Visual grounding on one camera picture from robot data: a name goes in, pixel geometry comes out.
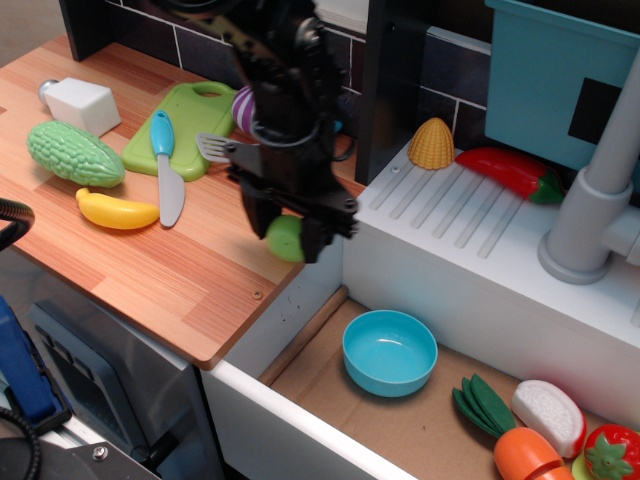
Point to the yellow toy banana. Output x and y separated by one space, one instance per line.
109 212

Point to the green toy pear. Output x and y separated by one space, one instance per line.
283 238

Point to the white salt shaker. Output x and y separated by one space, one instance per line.
82 104

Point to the yellow toy corn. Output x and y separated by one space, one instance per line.
432 146

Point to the orange toy carrot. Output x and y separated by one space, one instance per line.
519 452

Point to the white toy sink unit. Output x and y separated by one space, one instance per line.
460 253

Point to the green toy cutting board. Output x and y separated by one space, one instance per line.
193 108

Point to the purple striped toy onion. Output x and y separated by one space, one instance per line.
243 107

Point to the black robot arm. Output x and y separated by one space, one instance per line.
282 54

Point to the grey toy oven door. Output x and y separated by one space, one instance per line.
127 391

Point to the red toy strawberry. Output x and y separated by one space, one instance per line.
611 452

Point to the grey toy spatula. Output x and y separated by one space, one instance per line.
213 148

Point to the blue box bottom left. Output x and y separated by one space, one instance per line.
32 388

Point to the teal plastic bin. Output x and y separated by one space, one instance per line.
554 80

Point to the grey toy faucet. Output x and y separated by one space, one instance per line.
595 219

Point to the toy knife blue handle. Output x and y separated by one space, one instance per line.
172 191

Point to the green toy bitter gourd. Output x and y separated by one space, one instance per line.
75 154

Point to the blue plastic bowl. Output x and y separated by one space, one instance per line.
388 353

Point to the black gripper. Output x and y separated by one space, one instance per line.
297 176

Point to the black gooseneck tube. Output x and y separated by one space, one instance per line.
19 218

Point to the red toy chili pepper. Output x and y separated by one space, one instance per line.
523 175

